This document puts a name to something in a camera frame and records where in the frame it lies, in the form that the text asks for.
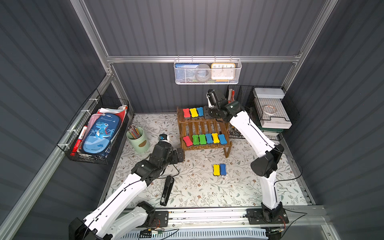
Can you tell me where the black wire wall basket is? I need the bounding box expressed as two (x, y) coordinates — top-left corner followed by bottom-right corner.
(58, 91), (130, 165)

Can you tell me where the green eraser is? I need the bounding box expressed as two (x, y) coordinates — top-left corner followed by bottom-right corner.
(192, 135), (200, 146)
(199, 134), (207, 145)

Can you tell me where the yellow eraser tier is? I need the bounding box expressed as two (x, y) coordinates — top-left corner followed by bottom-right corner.
(190, 108), (199, 119)
(212, 133), (220, 144)

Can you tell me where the blue eraser upper tier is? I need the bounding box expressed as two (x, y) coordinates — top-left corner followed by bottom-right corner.
(196, 107), (204, 118)

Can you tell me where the tape roll on organizer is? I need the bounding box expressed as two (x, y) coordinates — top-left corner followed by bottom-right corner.
(262, 105), (277, 116)

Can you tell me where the yellow alarm clock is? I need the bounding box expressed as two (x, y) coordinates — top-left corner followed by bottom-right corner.
(211, 63), (236, 82)

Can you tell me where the blue dinosaur pencil case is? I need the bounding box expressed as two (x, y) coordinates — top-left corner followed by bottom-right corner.
(82, 113), (121, 156)

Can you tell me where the yellow eraser lower tier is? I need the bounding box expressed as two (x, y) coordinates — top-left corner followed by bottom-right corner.
(212, 133), (220, 144)

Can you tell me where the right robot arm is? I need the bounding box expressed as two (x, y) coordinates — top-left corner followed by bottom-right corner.
(207, 89), (284, 223)

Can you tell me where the black wire desk organizer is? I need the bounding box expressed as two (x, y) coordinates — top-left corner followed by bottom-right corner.
(226, 85), (300, 141)

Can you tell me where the clear tape roll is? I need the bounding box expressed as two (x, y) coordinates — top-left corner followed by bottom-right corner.
(195, 64), (211, 83)

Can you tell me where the red eraser upper tier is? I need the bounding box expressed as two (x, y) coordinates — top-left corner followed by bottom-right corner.
(183, 109), (191, 119)

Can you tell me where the green pencil cup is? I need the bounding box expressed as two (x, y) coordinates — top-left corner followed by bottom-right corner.
(127, 127), (150, 154)

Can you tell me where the yellow eraser upper tier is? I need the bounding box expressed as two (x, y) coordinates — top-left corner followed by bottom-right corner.
(190, 108), (199, 119)

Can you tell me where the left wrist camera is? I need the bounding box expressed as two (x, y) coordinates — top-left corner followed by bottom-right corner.
(159, 134), (169, 142)

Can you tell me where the blue eraser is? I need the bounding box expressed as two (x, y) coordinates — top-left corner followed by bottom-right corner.
(218, 134), (228, 145)
(220, 164), (227, 176)
(205, 134), (214, 145)

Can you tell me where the black stapler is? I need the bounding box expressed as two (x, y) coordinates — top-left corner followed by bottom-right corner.
(160, 176), (175, 206)

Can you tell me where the red eraser tier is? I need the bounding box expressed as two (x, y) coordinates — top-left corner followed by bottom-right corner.
(183, 109), (191, 119)
(183, 136), (193, 148)

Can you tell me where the red marker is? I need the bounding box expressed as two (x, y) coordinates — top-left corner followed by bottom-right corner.
(70, 126), (88, 156)

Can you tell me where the white mesh hanging basket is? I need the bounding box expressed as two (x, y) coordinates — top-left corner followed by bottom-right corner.
(174, 58), (243, 85)

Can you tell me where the red eraser lower tier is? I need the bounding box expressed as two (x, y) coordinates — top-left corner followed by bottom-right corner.
(183, 136), (193, 148)

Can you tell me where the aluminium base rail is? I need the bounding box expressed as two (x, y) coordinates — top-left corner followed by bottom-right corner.
(86, 206), (328, 240)

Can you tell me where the white box on organizer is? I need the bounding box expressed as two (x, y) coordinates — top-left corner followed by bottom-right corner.
(253, 88), (292, 130)

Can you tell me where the colored pencils bunch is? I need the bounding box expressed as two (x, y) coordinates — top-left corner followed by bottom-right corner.
(128, 124), (141, 139)

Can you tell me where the wooden two-tier shelf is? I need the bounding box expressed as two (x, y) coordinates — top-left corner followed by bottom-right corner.
(177, 108), (232, 158)

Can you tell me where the blue box in basket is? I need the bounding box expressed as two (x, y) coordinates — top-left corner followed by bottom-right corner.
(174, 63), (199, 83)

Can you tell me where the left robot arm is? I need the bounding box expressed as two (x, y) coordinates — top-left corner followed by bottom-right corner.
(69, 140), (185, 240)

